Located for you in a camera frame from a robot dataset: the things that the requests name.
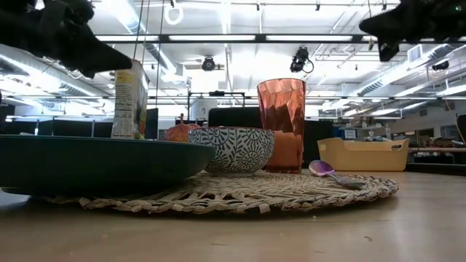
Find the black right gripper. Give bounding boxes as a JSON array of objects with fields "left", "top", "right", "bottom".
[{"left": 358, "top": 0, "right": 466, "bottom": 63}]

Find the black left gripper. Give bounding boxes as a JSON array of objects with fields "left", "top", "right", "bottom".
[{"left": 0, "top": 0, "right": 133, "bottom": 79}]

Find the cardboard cereal box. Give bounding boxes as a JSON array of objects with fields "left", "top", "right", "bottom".
[{"left": 110, "top": 58, "right": 150, "bottom": 140}]

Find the teal round plate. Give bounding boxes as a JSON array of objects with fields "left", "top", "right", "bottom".
[{"left": 0, "top": 134, "right": 217, "bottom": 198}]

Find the red orange apple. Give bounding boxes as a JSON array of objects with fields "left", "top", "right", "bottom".
[{"left": 165, "top": 113, "right": 202, "bottom": 143}]

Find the orange faceted tumbler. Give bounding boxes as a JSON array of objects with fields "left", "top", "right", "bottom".
[{"left": 256, "top": 77, "right": 307, "bottom": 175}]

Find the iridescent rainbow metal spoon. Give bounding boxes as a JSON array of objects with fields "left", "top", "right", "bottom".
[{"left": 308, "top": 159, "right": 366, "bottom": 191}]

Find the patterned bowl with red inside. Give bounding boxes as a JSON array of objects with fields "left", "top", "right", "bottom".
[{"left": 187, "top": 126, "right": 275, "bottom": 178}]

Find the yellow plastic basket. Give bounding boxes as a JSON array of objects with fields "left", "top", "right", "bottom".
[{"left": 317, "top": 137, "right": 411, "bottom": 172}]

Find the black overhead rig bar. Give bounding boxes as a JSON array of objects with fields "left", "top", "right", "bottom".
[{"left": 93, "top": 33, "right": 466, "bottom": 44}]

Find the round woven straw placemat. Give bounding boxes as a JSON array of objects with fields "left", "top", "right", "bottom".
[{"left": 34, "top": 170, "right": 400, "bottom": 215}]

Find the white cable ring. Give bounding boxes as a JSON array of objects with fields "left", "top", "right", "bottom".
[{"left": 163, "top": 2, "right": 185, "bottom": 26}]

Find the black camera with cable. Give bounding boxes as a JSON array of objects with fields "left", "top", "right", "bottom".
[{"left": 289, "top": 46, "right": 315, "bottom": 74}]

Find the round black overhead camera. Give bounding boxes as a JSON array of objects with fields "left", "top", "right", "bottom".
[{"left": 201, "top": 56, "right": 217, "bottom": 72}]

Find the black metal rack frame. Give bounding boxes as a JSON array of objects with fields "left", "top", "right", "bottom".
[{"left": 186, "top": 90, "right": 246, "bottom": 122}]

